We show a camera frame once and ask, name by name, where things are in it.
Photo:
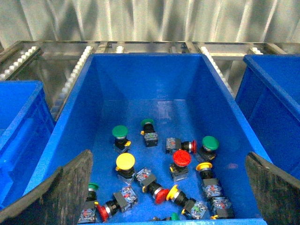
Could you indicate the red push button lying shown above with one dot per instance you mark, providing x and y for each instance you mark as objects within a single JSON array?
[{"x": 175, "y": 144}]

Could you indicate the green push button left corner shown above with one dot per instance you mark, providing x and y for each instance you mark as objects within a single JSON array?
[{"x": 88, "y": 214}]

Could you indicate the yellow mushroom push button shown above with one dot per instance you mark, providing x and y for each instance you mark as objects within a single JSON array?
[{"x": 125, "y": 163}]

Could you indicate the green push button bottom edge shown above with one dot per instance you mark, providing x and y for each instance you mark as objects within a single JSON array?
[{"x": 173, "y": 217}]

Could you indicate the red mushroom push button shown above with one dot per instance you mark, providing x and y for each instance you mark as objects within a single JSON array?
[{"x": 179, "y": 167}]

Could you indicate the yellow push button right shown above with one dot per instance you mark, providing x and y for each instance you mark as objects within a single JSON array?
[{"x": 210, "y": 185}]

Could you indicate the green mushroom push button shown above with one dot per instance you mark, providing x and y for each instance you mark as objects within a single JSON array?
[{"x": 121, "y": 143}]

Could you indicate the blue empty middle bin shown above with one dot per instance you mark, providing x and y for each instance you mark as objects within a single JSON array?
[{"x": 269, "y": 97}]

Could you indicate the red push button bottom centre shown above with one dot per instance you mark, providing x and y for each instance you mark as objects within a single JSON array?
[{"x": 148, "y": 182}]

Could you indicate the red push button bottom left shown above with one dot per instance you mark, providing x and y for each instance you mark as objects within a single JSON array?
[{"x": 122, "y": 200}]

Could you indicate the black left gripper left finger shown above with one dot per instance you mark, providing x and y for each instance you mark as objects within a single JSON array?
[{"x": 58, "y": 200}]

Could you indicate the metal roller rack frame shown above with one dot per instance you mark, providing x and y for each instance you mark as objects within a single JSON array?
[{"x": 58, "y": 63}]

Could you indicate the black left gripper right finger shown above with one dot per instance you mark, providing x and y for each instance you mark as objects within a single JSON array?
[{"x": 276, "y": 192}]

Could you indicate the green push button lying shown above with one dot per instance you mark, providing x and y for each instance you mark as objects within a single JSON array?
[{"x": 149, "y": 133}]

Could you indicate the blue bin far left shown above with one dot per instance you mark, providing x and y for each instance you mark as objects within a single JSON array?
[{"x": 26, "y": 125}]

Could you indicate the yellow push button bottom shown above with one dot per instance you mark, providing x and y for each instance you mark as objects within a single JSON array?
[{"x": 191, "y": 207}]

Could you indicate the blue source bin with buttons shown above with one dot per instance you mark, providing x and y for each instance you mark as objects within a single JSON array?
[{"x": 184, "y": 96}]

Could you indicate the black contact block bottom right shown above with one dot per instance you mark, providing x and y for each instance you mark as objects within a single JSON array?
[{"x": 222, "y": 208}]

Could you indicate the green mushroom button right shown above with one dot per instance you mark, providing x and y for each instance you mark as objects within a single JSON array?
[{"x": 207, "y": 151}]

